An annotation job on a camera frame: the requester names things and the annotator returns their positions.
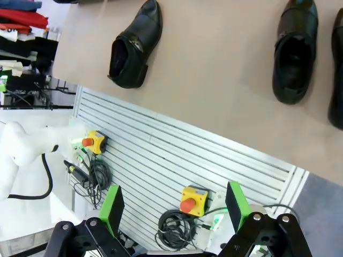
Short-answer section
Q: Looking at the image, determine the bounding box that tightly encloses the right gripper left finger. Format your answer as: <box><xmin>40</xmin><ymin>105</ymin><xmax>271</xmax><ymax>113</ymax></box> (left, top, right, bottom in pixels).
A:
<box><xmin>47</xmin><ymin>184</ymin><xmax>132</xmax><ymax>257</ymax></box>

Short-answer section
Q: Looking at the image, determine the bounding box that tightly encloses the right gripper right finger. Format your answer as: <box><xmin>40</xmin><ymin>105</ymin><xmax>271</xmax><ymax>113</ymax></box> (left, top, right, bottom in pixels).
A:
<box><xmin>219</xmin><ymin>181</ymin><xmax>313</xmax><ymax>257</ymax></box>

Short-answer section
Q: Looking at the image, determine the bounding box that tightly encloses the black leather loafer shoe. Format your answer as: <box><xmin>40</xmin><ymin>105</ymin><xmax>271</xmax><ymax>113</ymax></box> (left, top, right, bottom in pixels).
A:
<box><xmin>108</xmin><ymin>0</ymin><xmax>163</xmax><ymax>89</ymax></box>
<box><xmin>272</xmin><ymin>0</ymin><xmax>319</xmax><ymax>105</ymax></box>
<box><xmin>327</xmin><ymin>16</ymin><xmax>343</xmax><ymax>131</ymax></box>

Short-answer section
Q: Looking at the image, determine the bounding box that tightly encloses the yellow emergency stop button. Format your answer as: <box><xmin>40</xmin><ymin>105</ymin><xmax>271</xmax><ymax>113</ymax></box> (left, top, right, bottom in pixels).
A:
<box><xmin>180</xmin><ymin>185</ymin><xmax>210</xmax><ymax>217</ymax></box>
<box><xmin>81</xmin><ymin>130</ymin><xmax>108</xmax><ymax>155</ymax></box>

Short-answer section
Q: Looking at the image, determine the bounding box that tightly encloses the white folded garment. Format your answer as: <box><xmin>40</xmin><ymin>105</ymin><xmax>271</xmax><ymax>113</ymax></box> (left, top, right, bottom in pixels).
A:
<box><xmin>0</xmin><ymin>60</ymin><xmax>24</xmax><ymax>78</ymax></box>

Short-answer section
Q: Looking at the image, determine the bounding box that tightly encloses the black folded garment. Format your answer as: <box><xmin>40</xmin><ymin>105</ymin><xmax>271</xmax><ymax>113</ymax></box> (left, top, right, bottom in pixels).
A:
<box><xmin>0</xmin><ymin>34</ymin><xmax>59</xmax><ymax>59</ymax></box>

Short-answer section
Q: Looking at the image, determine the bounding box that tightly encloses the red folded garment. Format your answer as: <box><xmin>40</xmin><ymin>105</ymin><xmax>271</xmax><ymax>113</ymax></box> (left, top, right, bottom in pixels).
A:
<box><xmin>0</xmin><ymin>7</ymin><xmax>49</xmax><ymax>29</ymax></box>

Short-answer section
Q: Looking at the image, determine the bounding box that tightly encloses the blue folded garment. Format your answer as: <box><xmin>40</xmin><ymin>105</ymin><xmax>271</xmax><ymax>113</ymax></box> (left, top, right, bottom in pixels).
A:
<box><xmin>0</xmin><ymin>0</ymin><xmax>43</xmax><ymax>10</ymax></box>

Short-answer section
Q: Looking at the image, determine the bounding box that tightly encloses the coiled black cable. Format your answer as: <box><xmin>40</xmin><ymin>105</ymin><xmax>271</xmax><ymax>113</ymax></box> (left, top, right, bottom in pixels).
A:
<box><xmin>87</xmin><ymin>156</ymin><xmax>112</xmax><ymax>204</ymax></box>
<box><xmin>155</xmin><ymin>209</ymin><xmax>200</xmax><ymax>251</ymax></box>

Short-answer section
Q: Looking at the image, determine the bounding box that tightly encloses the slotted aluminium base plate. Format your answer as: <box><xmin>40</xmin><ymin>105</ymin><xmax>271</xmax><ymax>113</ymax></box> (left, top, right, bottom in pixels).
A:
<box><xmin>68</xmin><ymin>85</ymin><xmax>309</xmax><ymax>252</ymax></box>

